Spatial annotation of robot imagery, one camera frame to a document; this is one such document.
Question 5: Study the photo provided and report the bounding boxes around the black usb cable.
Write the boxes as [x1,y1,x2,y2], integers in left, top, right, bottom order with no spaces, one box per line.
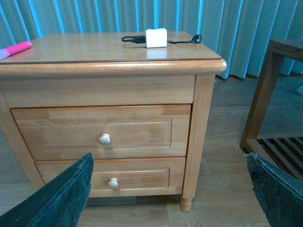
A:
[121,34,203,45]

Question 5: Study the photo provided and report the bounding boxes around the drawer wooden knob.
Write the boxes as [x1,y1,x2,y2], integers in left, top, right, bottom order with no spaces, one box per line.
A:
[98,133,111,146]
[108,178,119,188]

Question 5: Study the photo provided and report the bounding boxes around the pink marker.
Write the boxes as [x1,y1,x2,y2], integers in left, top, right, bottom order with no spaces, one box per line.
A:
[0,41,32,60]

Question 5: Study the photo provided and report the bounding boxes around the white power adapter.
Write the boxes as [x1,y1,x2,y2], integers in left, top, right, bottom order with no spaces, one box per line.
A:
[145,28,168,48]

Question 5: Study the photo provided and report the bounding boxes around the grey pleated curtain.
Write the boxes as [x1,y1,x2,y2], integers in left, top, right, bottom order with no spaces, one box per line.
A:
[0,0,303,79]

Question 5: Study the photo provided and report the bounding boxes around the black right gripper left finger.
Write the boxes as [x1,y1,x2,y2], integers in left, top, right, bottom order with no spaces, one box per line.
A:
[0,153,93,227]

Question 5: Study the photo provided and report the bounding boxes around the dark wooden side table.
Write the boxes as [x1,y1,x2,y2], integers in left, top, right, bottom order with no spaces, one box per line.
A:
[240,39,303,180]

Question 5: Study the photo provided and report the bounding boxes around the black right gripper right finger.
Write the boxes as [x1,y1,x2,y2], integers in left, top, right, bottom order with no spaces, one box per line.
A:
[245,153,303,227]

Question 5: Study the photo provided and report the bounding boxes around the light wooden nightstand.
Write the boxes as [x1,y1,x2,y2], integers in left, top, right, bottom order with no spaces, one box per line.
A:
[0,32,227,212]

